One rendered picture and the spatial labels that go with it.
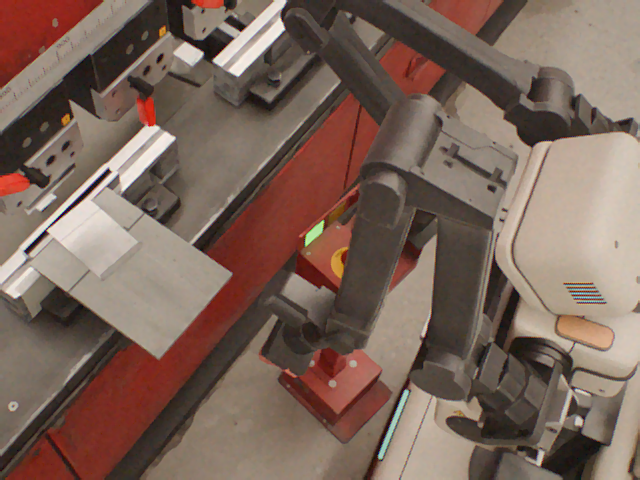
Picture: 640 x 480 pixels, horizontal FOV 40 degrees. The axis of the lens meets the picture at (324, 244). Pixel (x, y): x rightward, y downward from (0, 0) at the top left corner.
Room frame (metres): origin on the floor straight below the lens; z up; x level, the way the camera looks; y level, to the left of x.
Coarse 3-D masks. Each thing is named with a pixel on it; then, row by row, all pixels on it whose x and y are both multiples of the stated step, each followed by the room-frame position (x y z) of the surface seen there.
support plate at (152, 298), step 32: (128, 224) 0.65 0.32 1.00; (160, 224) 0.66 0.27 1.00; (64, 256) 0.58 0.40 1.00; (160, 256) 0.61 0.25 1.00; (192, 256) 0.62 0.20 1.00; (64, 288) 0.52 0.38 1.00; (96, 288) 0.53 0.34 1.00; (128, 288) 0.54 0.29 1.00; (160, 288) 0.55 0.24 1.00; (192, 288) 0.56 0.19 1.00; (128, 320) 0.49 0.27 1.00; (160, 320) 0.50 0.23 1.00; (192, 320) 0.51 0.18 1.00; (160, 352) 0.45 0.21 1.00
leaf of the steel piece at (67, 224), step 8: (88, 200) 0.68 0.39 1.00; (80, 208) 0.66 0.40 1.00; (88, 208) 0.67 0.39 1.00; (96, 208) 0.67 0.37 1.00; (64, 216) 0.65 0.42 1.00; (72, 216) 0.65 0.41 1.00; (80, 216) 0.65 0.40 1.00; (88, 216) 0.65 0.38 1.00; (56, 224) 0.63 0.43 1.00; (64, 224) 0.63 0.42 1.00; (72, 224) 0.63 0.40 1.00; (80, 224) 0.64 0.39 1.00; (56, 232) 0.61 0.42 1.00; (64, 232) 0.62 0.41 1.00
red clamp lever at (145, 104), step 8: (128, 80) 0.75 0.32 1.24; (136, 80) 0.75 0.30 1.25; (144, 80) 0.76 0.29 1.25; (136, 88) 0.74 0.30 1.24; (144, 88) 0.74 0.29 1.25; (152, 88) 0.75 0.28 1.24; (144, 96) 0.74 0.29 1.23; (144, 104) 0.74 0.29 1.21; (152, 104) 0.75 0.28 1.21; (144, 112) 0.74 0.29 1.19; (152, 112) 0.75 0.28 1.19; (144, 120) 0.74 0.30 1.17; (152, 120) 0.74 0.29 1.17
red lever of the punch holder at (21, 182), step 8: (24, 168) 0.57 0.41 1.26; (32, 168) 0.57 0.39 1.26; (8, 176) 0.54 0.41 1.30; (16, 176) 0.54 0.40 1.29; (24, 176) 0.55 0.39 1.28; (32, 176) 0.56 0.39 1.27; (40, 176) 0.56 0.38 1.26; (0, 184) 0.51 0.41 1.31; (8, 184) 0.52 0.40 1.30; (16, 184) 0.53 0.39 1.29; (24, 184) 0.54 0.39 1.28; (40, 184) 0.55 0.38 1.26; (48, 184) 0.56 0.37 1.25; (0, 192) 0.51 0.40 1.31; (8, 192) 0.51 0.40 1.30
